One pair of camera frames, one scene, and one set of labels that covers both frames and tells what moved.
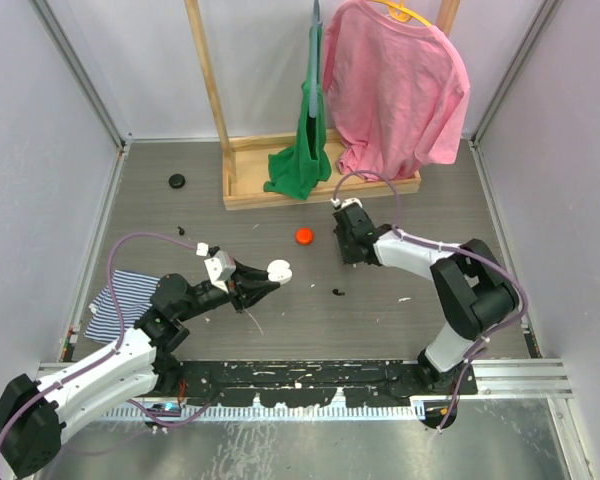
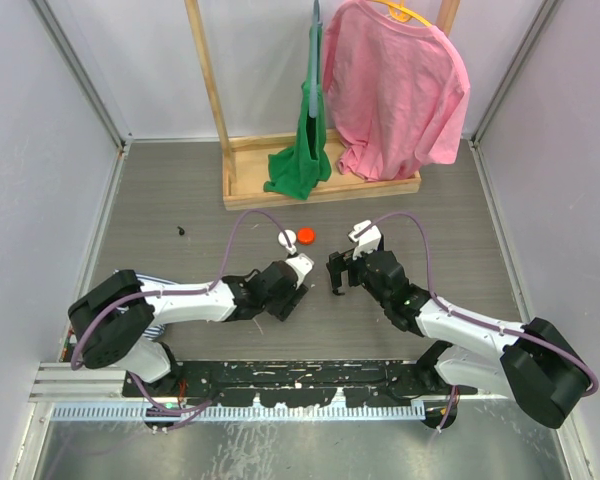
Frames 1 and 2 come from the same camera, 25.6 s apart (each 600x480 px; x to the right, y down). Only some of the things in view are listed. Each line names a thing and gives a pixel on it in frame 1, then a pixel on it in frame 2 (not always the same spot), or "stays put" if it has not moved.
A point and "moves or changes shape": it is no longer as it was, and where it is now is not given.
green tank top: [296, 170] stays put
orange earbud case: [304, 236] stays put
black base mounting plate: [314, 383] stays put
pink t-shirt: [397, 90] stays put
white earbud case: [279, 271] moves or changes shape
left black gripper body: [213, 297] → [280, 306]
